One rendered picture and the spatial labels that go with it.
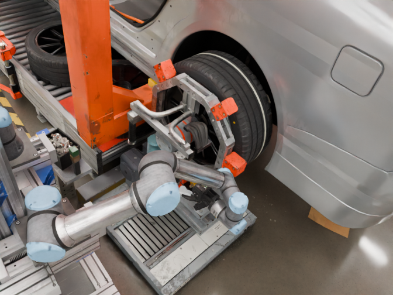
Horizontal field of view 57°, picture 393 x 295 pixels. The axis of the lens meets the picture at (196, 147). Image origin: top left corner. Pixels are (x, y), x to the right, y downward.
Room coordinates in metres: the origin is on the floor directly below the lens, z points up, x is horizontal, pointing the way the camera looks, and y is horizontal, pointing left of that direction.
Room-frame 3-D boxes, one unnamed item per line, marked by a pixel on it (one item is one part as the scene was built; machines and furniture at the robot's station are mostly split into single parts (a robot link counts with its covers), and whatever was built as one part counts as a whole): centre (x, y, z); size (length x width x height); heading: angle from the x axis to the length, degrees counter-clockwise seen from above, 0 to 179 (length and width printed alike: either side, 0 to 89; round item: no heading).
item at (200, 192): (0.96, -0.08, 0.86); 0.12 x 0.08 x 0.09; 52
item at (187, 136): (1.31, 0.10, 0.85); 0.21 x 0.14 x 0.14; 142
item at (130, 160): (1.58, 0.28, 0.26); 0.42 x 0.18 x 0.35; 142
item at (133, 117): (1.31, 0.32, 0.93); 0.09 x 0.05 x 0.05; 142
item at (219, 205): (0.91, -0.15, 0.85); 0.08 x 0.05 x 0.08; 142
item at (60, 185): (1.38, 0.82, 0.21); 0.10 x 0.10 x 0.42; 52
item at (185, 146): (1.21, 0.06, 1.03); 0.19 x 0.18 x 0.11; 142
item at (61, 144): (1.34, 0.78, 0.51); 0.20 x 0.14 x 0.13; 59
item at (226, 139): (1.37, 0.06, 0.85); 0.54 x 0.07 x 0.54; 52
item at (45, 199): (0.67, 0.49, 0.98); 0.13 x 0.12 x 0.14; 25
